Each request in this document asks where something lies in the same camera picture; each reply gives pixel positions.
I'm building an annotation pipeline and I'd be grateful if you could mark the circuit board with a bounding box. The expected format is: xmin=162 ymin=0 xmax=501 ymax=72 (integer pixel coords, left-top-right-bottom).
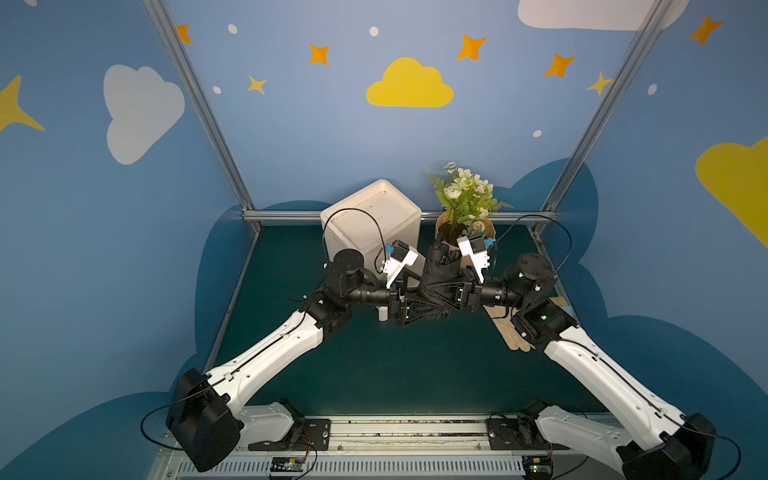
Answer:
xmin=269 ymin=457 xmax=304 ymax=476
xmin=522 ymin=456 xmax=553 ymax=480

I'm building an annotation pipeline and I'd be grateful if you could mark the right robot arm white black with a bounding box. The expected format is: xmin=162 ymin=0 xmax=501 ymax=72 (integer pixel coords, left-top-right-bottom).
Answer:
xmin=419 ymin=245 xmax=716 ymax=479

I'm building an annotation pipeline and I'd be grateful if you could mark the left circuit board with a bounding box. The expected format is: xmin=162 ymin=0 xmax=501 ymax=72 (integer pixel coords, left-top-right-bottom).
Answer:
xmin=269 ymin=457 xmax=304 ymax=476

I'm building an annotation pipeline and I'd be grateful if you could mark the white drawer cabinet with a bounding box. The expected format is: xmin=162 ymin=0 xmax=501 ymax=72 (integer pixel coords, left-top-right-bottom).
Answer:
xmin=320 ymin=179 xmax=422 ymax=286

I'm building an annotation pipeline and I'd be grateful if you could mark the beige work glove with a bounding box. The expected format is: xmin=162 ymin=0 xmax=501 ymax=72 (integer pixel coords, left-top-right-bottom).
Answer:
xmin=484 ymin=306 xmax=532 ymax=353

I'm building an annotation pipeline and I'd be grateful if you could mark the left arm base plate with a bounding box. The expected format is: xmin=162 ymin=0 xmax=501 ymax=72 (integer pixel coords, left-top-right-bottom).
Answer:
xmin=248 ymin=418 xmax=331 ymax=451

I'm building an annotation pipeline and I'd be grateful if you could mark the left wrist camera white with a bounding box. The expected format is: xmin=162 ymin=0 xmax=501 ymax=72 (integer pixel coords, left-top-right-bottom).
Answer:
xmin=383 ymin=240 xmax=419 ymax=289

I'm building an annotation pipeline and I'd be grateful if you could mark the right circuit board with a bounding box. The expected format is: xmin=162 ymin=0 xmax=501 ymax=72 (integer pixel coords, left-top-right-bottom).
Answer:
xmin=522 ymin=456 xmax=553 ymax=480

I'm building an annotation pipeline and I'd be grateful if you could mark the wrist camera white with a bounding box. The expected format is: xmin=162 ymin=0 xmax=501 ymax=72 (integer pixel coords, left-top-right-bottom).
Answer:
xmin=383 ymin=240 xmax=419 ymax=289
xmin=457 ymin=234 xmax=495 ymax=284

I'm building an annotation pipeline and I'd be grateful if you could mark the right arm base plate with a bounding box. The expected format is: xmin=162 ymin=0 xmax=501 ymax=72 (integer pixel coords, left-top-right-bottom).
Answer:
xmin=486 ymin=416 xmax=542 ymax=451

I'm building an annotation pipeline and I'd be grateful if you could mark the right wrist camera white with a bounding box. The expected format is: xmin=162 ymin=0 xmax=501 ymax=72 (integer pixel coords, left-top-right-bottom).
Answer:
xmin=457 ymin=234 xmax=495 ymax=284

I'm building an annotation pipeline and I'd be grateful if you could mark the black umbrella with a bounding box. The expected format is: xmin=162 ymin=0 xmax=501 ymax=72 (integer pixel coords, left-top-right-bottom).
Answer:
xmin=418 ymin=238 xmax=462 ymax=319

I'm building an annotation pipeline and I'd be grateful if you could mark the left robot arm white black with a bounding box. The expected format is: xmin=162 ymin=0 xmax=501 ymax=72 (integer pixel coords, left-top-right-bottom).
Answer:
xmin=165 ymin=241 xmax=461 ymax=472

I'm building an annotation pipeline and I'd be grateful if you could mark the potted artificial flower plant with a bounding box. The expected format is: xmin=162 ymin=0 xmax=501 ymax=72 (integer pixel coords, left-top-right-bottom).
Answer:
xmin=427 ymin=162 xmax=511 ymax=246

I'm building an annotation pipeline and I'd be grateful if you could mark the aluminium frame back rail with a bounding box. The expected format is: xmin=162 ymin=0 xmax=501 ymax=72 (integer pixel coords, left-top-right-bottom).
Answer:
xmin=242 ymin=210 xmax=557 ymax=224

